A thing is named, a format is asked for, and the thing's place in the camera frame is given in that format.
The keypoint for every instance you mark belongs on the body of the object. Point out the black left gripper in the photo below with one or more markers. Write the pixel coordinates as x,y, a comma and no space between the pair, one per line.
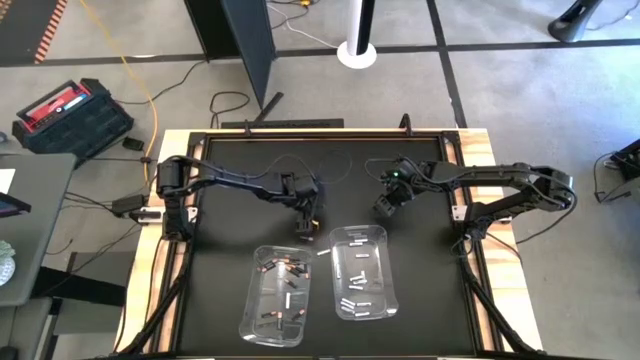
302,190

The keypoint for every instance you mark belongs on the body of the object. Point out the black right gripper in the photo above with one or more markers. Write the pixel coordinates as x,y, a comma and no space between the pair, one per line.
400,177

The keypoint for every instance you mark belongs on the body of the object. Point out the clear plastic bin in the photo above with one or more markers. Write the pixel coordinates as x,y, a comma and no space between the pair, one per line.
390,300
250,320

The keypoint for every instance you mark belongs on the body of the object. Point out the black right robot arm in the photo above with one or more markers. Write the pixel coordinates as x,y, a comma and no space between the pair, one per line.
500,175

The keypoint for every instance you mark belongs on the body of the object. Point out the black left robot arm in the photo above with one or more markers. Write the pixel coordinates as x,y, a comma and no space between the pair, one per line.
235,181

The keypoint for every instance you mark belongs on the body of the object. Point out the black table clamp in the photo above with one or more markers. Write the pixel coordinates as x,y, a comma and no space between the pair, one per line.
246,129
406,127

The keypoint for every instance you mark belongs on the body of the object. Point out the black partition foot bar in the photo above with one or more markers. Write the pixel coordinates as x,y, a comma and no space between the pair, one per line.
300,123

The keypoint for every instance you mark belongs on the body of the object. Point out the black power brick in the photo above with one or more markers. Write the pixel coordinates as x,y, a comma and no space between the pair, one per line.
127,205

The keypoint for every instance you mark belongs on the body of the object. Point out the large grey partition panel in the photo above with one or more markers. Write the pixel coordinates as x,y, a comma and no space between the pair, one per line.
250,50

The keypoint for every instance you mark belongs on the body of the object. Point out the black power adapter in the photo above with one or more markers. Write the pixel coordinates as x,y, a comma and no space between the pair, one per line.
133,144

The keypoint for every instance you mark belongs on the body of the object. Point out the small dark partition panel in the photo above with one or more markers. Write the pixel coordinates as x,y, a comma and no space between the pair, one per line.
210,30

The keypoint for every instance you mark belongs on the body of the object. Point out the black red tool case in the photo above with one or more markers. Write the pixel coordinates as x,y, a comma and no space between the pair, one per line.
85,125

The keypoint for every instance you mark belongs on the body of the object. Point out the black stand foot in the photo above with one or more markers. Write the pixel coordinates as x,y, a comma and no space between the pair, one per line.
570,25

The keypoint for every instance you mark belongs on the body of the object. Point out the grey desk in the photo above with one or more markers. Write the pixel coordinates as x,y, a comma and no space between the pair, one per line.
40,225

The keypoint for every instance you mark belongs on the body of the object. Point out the dark tablet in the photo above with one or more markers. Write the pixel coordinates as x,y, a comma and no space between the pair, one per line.
12,205

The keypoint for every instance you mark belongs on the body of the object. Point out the green white round object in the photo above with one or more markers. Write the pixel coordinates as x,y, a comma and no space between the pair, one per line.
6,265

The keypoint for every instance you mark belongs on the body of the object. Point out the white paper sheet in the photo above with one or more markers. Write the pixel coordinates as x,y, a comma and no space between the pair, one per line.
6,180

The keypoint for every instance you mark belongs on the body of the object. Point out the black mat orange stripes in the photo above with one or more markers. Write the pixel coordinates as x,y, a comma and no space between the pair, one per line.
20,30

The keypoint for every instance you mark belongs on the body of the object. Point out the black frame strut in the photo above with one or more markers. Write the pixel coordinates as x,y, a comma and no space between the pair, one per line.
157,300
495,305

